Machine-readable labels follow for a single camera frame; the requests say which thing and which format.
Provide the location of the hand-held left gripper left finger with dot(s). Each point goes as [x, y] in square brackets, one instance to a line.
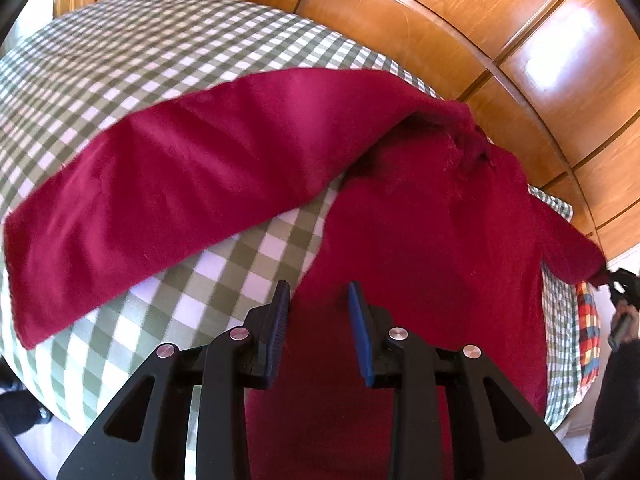
[279, 330]

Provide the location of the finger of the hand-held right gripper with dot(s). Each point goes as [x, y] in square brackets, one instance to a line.
[625, 285]

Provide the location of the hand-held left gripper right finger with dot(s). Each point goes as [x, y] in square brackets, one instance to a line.
[361, 335]

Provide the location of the dark red pants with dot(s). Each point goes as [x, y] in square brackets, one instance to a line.
[400, 200]

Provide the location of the colourful plaid cloth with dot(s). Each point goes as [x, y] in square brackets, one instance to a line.
[589, 330]

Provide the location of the dark object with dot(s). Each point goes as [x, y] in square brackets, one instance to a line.
[22, 405]

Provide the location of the green checked bed sheet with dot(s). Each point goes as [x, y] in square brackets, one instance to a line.
[125, 60]

